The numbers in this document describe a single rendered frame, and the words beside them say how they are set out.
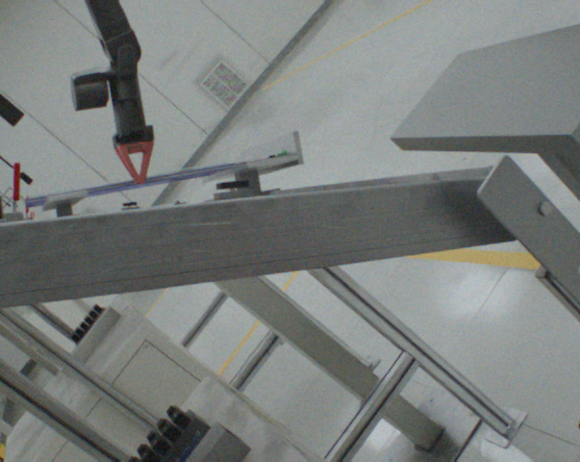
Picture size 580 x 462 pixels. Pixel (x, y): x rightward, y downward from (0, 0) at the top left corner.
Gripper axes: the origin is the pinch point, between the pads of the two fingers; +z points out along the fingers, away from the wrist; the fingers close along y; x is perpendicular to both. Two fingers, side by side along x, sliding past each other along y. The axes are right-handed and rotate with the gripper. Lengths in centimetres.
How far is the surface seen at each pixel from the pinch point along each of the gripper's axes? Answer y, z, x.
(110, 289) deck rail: 81, 11, -18
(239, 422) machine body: 38, 38, 1
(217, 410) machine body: 28.0, 38.1, 0.2
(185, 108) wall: -721, -108, 192
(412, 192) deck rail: 82, 9, 9
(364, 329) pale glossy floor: -79, 56, 76
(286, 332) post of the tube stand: -7.6, 35.9, 25.5
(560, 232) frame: 87, 14, 20
